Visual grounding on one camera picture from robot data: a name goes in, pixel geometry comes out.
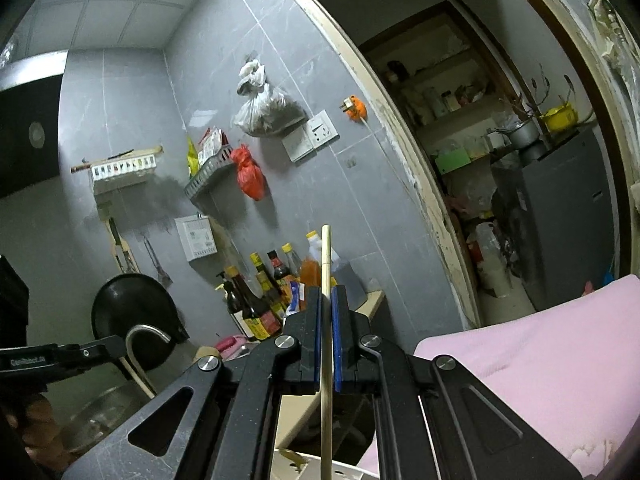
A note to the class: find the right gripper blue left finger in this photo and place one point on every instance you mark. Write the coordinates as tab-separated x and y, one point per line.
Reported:
302	375

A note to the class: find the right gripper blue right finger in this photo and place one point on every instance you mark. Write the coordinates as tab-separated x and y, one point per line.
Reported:
353	371

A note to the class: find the white plastic utensil caddy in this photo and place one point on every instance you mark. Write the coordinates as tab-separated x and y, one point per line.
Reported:
297	452

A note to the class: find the person's left hand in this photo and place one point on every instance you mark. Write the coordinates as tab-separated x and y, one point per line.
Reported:
40	434

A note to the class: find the white blue tube pack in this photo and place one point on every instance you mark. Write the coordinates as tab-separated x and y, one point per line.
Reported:
297	303

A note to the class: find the dark soy sauce bottle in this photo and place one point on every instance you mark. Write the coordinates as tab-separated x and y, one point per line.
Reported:
257	314

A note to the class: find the yellow cap bottle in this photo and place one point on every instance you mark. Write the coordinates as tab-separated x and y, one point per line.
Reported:
270	287

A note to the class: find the red cap sauce bottle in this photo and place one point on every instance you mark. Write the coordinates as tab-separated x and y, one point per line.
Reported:
283	276

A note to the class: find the stainless steel sink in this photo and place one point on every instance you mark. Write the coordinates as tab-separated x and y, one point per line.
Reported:
100	417

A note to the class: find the pump dispenser bottle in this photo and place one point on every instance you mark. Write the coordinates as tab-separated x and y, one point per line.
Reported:
233	306

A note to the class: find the pink dish sponge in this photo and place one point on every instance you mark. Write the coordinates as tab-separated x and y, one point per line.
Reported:
235	347

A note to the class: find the chrome sink faucet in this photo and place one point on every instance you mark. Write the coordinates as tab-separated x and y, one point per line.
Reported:
147	348

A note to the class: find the black wok pan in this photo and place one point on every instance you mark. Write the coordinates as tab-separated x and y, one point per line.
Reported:
130	299

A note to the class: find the wooden spatula hanging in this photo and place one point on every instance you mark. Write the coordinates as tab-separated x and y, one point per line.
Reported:
120	249

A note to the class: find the white hanging box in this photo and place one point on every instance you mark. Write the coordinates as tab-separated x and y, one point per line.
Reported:
196	236

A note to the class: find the red plastic bag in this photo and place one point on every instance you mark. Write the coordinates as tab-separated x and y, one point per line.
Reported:
250	178

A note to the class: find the snack packets on rack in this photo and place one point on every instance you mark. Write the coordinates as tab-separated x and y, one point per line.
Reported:
214	146

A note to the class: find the clear hanging bag with contents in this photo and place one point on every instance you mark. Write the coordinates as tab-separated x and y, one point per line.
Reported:
268	110

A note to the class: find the pink towel cloth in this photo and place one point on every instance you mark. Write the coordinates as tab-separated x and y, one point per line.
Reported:
571	372

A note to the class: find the dark grey cabinet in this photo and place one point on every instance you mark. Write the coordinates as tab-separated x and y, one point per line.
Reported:
563	222

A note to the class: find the grey metal pot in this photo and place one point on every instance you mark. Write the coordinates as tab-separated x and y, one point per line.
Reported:
522	134

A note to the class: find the yellow pot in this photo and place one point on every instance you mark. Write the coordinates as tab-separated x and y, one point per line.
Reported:
560	118

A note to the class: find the grey wall spice rack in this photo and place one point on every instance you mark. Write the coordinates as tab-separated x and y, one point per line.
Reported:
211	171

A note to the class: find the white wall socket switch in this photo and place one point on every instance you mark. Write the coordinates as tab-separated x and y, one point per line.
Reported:
309	137

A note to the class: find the white wall basket shelf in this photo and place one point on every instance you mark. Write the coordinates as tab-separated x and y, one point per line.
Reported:
120	171

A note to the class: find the orange wall plug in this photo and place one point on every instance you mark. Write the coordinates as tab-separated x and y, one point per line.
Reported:
354	108

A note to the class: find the door frame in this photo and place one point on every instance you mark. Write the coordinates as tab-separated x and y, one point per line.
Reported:
606	95

